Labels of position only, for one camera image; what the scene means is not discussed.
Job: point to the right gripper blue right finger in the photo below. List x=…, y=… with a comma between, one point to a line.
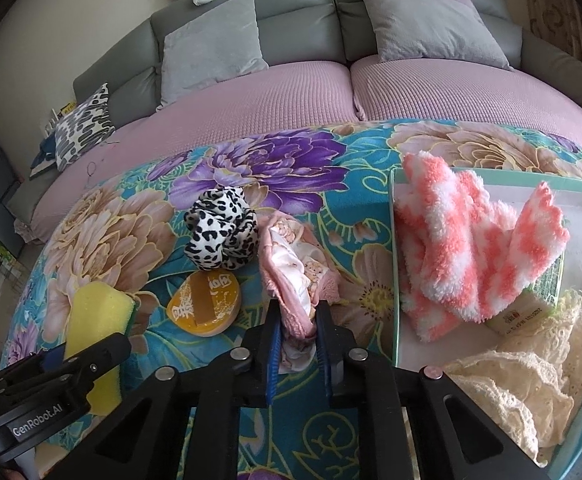
x=413, y=424

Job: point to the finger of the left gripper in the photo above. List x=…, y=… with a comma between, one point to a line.
x=49, y=375

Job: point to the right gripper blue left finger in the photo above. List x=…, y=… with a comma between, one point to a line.
x=183, y=424

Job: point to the yellow sponge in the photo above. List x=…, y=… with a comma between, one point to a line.
x=99, y=310

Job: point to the cream lace cloth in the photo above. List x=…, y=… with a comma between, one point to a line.
x=531, y=383

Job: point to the pink white fluffy cloth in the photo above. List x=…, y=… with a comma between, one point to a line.
x=464, y=256

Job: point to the pink satin scrunchie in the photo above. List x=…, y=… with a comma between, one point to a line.
x=298, y=272

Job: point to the leopard print scrunchie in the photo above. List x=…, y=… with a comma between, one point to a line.
x=223, y=230

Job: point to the orange round tin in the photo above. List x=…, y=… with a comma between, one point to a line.
x=207, y=303

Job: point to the floral blanket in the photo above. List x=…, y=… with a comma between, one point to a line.
x=132, y=227

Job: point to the blue cushion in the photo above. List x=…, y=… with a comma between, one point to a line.
x=45, y=160

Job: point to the teal shallow box tray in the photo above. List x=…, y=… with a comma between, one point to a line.
x=469, y=339

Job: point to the leopard print cushion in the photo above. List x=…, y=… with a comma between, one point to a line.
x=84, y=128

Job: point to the pink sofa seat cover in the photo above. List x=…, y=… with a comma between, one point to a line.
x=317, y=93

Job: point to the grey cushion left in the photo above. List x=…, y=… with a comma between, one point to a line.
x=217, y=46

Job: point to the grey and pink cushion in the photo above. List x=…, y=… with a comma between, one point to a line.
x=443, y=29

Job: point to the grey sofa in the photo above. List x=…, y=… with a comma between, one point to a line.
x=290, y=31

